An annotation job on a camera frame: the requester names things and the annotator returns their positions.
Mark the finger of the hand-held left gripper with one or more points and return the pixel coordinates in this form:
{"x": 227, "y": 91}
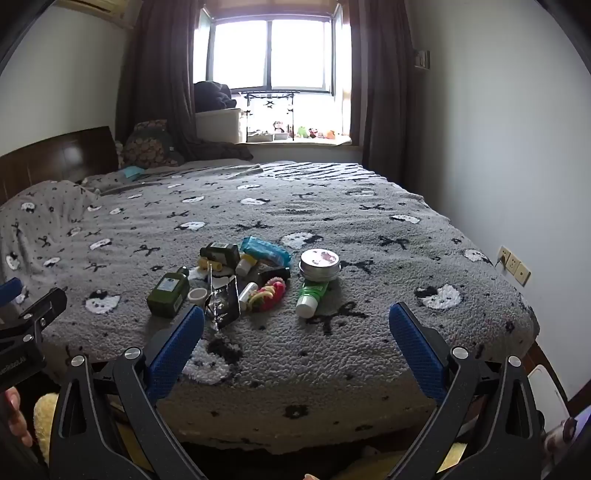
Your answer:
{"x": 9, "y": 290}
{"x": 44, "y": 308}

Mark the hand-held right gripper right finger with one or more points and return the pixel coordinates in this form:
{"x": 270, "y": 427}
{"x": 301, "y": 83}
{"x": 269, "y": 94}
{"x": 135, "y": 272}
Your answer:
{"x": 415, "y": 350}

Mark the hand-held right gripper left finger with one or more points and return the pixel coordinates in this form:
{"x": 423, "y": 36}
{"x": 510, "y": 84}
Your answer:
{"x": 178, "y": 350}

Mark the small white jar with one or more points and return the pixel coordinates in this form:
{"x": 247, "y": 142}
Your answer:
{"x": 197, "y": 296}

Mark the green square bottle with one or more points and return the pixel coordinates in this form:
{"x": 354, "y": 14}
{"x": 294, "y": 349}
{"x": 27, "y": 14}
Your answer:
{"x": 167, "y": 293}

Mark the black foil sachet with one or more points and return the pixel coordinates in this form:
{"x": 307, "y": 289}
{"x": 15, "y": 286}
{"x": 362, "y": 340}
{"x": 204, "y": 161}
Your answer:
{"x": 225, "y": 302}

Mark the small white bottle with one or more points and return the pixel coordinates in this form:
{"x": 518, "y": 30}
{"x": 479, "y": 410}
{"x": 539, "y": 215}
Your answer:
{"x": 248, "y": 293}

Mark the small yellow tube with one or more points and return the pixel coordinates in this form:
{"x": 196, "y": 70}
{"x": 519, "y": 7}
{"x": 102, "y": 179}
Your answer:
{"x": 208, "y": 264}

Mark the red yellow knitted toy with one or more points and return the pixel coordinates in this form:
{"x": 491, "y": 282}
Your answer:
{"x": 268, "y": 293}

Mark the white bottle yellow cap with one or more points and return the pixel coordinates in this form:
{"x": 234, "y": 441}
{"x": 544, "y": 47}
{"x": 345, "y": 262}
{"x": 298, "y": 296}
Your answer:
{"x": 244, "y": 265}

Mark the green white tube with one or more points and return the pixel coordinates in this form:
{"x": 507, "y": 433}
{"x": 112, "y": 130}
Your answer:
{"x": 310, "y": 293}

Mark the small black jar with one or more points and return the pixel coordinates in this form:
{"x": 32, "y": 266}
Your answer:
{"x": 275, "y": 276}

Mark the round metal tin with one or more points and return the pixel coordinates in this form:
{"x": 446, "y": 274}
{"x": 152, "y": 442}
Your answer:
{"x": 318, "y": 265}

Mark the blue wipes packet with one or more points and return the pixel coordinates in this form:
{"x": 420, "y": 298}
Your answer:
{"x": 265, "y": 250}

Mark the person's left hand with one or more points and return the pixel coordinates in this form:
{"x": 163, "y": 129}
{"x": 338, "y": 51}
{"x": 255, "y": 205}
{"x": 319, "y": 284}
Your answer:
{"x": 16, "y": 413}

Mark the white appliance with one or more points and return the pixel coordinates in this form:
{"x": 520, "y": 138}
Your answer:
{"x": 547, "y": 387}

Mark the dark wooden headboard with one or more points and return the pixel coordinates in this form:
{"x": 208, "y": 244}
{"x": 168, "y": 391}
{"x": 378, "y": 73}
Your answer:
{"x": 60, "y": 157}

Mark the grey patterned pillow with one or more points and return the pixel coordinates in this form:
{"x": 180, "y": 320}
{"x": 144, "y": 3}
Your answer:
{"x": 115, "y": 181}

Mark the grey printed blanket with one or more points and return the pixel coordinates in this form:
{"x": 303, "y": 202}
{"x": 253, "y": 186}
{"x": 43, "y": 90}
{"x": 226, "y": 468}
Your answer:
{"x": 277, "y": 207}

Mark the patterned brown pillow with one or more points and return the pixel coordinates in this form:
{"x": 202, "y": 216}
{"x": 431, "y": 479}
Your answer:
{"x": 152, "y": 145}

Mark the dark brown cloth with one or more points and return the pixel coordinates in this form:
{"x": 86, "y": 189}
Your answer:
{"x": 217, "y": 150}

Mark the striped bed sheet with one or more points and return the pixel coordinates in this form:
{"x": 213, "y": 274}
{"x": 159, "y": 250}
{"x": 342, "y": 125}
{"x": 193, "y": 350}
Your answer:
{"x": 318, "y": 169}

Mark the white storage box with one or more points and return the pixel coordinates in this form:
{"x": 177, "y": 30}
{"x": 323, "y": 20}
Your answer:
{"x": 217, "y": 125}

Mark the monkey plush toy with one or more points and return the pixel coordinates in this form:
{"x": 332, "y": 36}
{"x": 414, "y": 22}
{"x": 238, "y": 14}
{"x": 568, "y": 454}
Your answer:
{"x": 278, "y": 126}

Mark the green frog toy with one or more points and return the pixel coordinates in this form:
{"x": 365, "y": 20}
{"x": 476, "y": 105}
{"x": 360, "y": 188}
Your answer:
{"x": 302, "y": 132}

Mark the dark brown curtain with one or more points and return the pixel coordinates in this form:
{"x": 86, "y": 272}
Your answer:
{"x": 383, "y": 83}
{"x": 157, "y": 69}

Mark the black drying rack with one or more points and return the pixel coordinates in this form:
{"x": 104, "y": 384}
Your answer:
{"x": 268, "y": 97}

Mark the window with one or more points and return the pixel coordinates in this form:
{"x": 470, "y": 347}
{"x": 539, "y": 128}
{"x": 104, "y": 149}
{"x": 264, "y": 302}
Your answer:
{"x": 268, "y": 50}

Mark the wall socket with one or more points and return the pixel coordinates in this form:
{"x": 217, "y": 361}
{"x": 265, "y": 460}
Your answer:
{"x": 519, "y": 271}
{"x": 504, "y": 255}

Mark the small wall shelf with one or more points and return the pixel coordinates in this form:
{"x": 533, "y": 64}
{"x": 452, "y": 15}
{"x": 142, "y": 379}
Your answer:
{"x": 422, "y": 58}

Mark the wall air conditioner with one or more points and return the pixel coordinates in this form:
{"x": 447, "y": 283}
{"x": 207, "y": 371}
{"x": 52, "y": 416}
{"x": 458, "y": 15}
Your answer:
{"x": 106, "y": 11}

